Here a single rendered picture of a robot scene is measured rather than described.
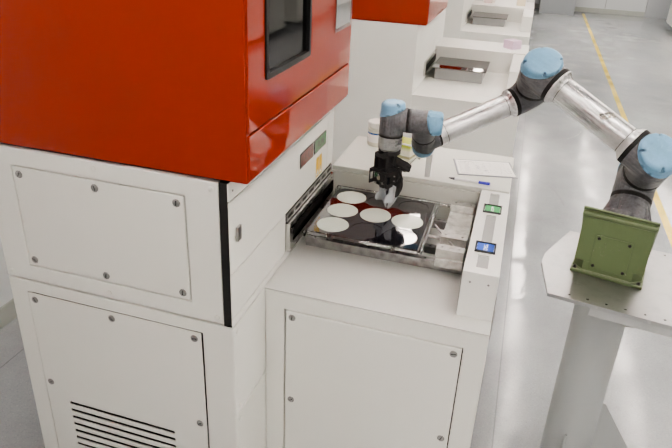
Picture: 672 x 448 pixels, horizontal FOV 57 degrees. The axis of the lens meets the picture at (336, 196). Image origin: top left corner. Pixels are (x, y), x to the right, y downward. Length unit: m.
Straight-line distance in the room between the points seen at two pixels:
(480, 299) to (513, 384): 1.19
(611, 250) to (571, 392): 0.53
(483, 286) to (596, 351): 0.60
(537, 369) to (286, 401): 1.33
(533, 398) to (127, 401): 1.62
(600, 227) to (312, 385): 0.97
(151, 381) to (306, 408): 0.47
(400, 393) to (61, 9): 1.31
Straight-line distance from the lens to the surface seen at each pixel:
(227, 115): 1.37
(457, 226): 2.04
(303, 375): 1.91
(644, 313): 1.93
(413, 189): 2.18
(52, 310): 1.95
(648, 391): 3.05
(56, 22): 1.55
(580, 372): 2.21
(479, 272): 1.65
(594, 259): 2.01
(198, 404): 1.85
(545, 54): 2.01
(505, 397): 2.77
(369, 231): 1.91
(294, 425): 2.06
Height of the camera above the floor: 1.79
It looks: 25 degrees down
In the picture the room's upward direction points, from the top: 3 degrees clockwise
